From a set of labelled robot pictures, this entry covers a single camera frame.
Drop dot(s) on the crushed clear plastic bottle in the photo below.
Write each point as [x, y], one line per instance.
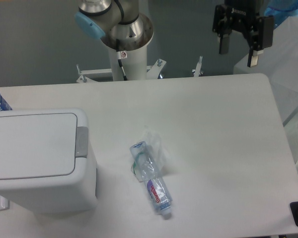
[152, 178]

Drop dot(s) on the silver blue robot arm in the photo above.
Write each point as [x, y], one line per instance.
[120, 20]

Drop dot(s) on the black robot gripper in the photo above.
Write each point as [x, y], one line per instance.
[258, 30]

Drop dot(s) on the white push-top trash can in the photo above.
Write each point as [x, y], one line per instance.
[47, 164]

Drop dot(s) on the crumpled clear plastic wrapper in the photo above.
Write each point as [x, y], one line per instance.
[156, 146]

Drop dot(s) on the blue water jug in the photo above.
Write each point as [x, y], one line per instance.
[281, 10]

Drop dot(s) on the metal clamp bolt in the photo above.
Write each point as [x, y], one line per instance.
[197, 71]

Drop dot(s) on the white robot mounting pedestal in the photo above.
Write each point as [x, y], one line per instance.
[132, 64]

